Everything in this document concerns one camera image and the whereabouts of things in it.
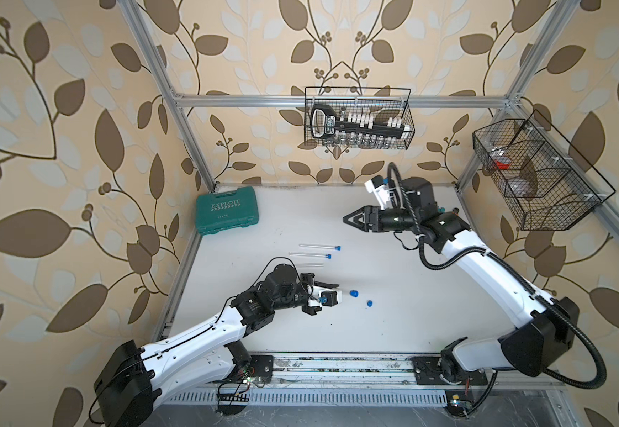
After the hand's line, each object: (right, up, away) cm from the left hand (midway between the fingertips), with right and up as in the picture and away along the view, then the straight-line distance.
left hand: (331, 279), depth 73 cm
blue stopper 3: (+5, -1, -8) cm, 9 cm away
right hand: (+4, +16, -1) cm, 17 cm away
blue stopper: (+4, +5, +26) cm, 27 cm away
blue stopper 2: (0, +2, +25) cm, 25 cm away
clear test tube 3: (-7, 0, +21) cm, 22 cm away
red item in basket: (+54, +33, +9) cm, 64 cm away
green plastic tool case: (-45, +18, +33) cm, 59 cm away
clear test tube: (-4, +6, +27) cm, 28 cm away
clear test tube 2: (-8, +3, +21) cm, 23 cm away
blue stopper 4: (+13, -12, +14) cm, 22 cm away
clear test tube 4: (+2, 0, -11) cm, 11 cm away
